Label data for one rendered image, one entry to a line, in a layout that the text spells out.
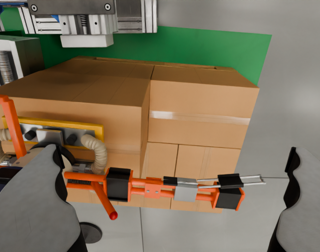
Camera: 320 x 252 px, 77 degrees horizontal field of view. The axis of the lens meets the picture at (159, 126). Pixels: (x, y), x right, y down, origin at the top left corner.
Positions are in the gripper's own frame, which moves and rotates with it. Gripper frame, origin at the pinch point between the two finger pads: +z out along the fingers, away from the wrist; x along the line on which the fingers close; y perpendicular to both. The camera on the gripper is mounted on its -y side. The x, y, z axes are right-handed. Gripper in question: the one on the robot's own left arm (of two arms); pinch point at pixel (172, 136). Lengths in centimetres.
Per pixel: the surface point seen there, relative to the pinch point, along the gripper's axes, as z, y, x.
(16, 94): 61, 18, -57
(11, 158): 43, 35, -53
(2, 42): 93, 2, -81
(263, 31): 152, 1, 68
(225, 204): 35, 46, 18
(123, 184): 36, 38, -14
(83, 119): 58, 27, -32
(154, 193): 36, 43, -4
